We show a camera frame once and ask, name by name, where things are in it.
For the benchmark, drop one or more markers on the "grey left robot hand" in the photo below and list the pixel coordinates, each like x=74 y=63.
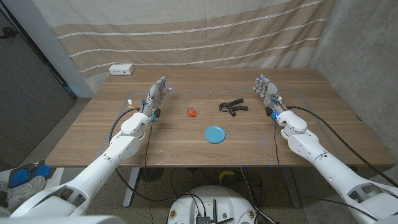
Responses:
x=155 y=96

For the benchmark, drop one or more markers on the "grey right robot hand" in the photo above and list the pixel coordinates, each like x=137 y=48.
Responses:
x=270 y=91

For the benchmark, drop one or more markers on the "black hand grip exerciser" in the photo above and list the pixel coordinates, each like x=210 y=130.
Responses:
x=239 y=108

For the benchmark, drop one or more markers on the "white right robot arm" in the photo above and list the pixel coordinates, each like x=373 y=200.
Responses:
x=326 y=165

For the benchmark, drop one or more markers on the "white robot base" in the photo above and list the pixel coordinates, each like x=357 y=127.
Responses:
x=217 y=199

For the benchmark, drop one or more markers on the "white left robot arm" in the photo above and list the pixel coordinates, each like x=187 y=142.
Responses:
x=102 y=168

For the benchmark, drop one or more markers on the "blue dish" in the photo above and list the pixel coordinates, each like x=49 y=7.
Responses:
x=214 y=134

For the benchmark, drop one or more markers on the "red toy strawberry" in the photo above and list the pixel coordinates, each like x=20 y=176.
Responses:
x=191 y=112

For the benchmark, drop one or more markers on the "white power strip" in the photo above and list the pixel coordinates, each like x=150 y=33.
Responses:
x=121 y=69

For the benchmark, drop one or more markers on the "beige striped backdrop cloth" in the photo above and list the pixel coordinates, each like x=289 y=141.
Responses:
x=186 y=37

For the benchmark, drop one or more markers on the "black round floor fan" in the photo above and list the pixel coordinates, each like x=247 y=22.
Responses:
x=150 y=174

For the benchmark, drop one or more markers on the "white table leg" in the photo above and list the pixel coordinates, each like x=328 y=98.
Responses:
x=130 y=186

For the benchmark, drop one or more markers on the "yellow banana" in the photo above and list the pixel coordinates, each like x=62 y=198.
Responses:
x=225 y=174

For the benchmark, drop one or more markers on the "grey table leg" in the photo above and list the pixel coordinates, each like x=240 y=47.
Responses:
x=292 y=189

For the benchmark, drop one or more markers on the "dark grey door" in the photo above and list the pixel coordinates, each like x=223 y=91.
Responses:
x=31 y=93

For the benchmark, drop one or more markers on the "black antenna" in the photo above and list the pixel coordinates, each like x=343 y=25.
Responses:
x=214 y=210

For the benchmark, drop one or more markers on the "black connector box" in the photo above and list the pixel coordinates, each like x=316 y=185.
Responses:
x=202 y=220

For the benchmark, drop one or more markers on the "blue and black pad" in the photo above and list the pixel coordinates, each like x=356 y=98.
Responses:
x=20 y=177

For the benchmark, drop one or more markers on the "grey crumpled cloth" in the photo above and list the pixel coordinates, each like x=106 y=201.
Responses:
x=25 y=189

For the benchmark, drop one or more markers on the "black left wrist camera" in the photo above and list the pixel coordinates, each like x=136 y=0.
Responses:
x=156 y=114

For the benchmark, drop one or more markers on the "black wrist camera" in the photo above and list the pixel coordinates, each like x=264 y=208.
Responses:
x=156 y=114
x=269 y=111

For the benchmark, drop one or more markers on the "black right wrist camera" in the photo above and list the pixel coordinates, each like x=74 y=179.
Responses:
x=269 y=111

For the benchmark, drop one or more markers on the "white door frame post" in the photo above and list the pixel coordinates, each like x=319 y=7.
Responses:
x=46 y=40

